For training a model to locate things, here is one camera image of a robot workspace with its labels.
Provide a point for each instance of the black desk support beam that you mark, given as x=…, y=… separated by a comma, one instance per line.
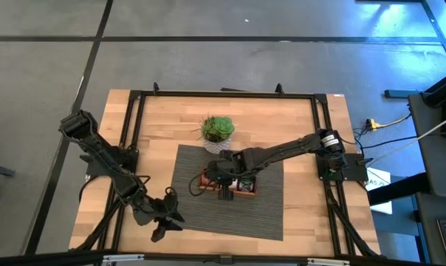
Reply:
x=396, y=190

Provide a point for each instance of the wooden three-compartment tea box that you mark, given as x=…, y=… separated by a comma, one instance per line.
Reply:
x=245, y=194

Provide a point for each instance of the silver metal bracket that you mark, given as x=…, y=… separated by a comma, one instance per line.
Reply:
x=328, y=261
x=123, y=257

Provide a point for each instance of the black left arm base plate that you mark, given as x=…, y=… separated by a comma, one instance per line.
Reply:
x=93, y=170

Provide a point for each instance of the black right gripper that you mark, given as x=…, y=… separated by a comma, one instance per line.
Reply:
x=226, y=170

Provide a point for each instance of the succulent in patterned white pot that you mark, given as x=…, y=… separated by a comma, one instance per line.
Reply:
x=217, y=129

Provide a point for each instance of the teal floor bar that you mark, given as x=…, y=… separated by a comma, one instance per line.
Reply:
x=400, y=94

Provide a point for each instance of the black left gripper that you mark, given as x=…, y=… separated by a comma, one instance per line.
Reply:
x=154, y=212

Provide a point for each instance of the small white sticker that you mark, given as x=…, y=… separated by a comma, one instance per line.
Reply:
x=339, y=95

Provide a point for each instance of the grey woven placemat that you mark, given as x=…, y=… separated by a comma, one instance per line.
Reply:
x=252, y=214

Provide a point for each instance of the black angled beam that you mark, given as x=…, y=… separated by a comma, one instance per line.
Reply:
x=442, y=88

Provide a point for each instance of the yellow power plug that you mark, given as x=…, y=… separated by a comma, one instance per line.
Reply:
x=371, y=124

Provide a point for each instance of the dark desk with keyboard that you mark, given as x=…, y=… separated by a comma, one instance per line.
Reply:
x=428, y=236

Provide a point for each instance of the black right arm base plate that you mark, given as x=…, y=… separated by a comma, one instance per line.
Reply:
x=356, y=171

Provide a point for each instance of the white printed box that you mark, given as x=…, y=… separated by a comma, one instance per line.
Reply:
x=378, y=177

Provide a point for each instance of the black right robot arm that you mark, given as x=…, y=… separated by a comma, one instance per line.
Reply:
x=297, y=146

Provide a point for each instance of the dark purple tea packet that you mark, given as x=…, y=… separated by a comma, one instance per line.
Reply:
x=247, y=184

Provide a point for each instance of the black metal table frame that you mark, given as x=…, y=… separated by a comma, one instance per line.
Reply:
x=226, y=94

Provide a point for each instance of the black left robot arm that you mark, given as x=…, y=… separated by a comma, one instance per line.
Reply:
x=105, y=155

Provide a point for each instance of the red tea packet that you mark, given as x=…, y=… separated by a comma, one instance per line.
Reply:
x=205, y=181

